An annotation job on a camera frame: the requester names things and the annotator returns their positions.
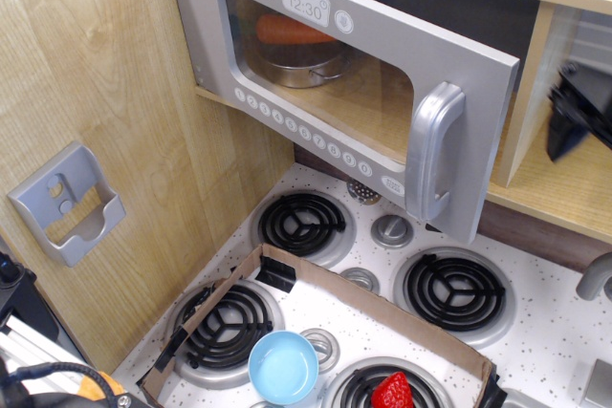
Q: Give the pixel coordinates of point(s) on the black burner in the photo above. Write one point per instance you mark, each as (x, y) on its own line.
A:
(215, 356)
(355, 385)
(459, 291)
(309, 224)

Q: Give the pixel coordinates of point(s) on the red toy strawberry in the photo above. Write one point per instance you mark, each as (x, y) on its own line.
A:
(393, 392)

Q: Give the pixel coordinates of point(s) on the orange toy carrot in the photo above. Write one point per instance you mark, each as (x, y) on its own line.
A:
(275, 29)

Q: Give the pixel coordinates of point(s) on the wooden shelf unit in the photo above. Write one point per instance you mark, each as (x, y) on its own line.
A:
(574, 193)

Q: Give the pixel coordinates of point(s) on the small steel pot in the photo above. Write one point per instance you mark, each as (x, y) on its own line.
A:
(304, 66)

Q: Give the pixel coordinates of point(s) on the front right black burner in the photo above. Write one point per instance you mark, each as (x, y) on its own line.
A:
(355, 385)

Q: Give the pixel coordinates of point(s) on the front left black burner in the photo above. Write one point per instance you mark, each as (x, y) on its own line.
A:
(215, 356)

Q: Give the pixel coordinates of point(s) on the back left black burner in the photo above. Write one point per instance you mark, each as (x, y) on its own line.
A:
(309, 224)

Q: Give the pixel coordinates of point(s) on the grey faucet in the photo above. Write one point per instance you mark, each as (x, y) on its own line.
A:
(596, 279)

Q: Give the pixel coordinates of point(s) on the grey wall holder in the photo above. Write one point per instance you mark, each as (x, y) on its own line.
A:
(54, 190)

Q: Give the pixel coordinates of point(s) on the clear ring knob front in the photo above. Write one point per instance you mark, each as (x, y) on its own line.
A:
(326, 347)

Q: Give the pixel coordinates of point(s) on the clear ring knob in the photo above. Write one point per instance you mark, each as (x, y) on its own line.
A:
(326, 347)
(362, 277)

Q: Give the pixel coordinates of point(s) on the light blue bowl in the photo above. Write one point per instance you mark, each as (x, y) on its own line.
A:
(283, 367)

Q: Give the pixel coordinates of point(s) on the grey stove knob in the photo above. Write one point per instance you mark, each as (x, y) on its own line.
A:
(392, 231)

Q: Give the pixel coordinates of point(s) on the back right black burner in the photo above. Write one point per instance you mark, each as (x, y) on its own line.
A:
(459, 291)

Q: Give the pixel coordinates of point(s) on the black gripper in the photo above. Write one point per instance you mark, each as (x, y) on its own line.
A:
(581, 105)

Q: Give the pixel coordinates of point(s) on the brown cardboard tray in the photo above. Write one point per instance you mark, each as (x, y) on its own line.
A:
(364, 324)

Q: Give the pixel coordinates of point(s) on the grey toy microwave door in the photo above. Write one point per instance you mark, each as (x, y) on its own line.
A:
(418, 117)

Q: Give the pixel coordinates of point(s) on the hanging metal strainer spoon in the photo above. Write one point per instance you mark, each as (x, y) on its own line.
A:
(362, 193)

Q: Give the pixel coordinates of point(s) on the clear ring knob back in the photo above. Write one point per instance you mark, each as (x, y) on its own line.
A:
(362, 277)

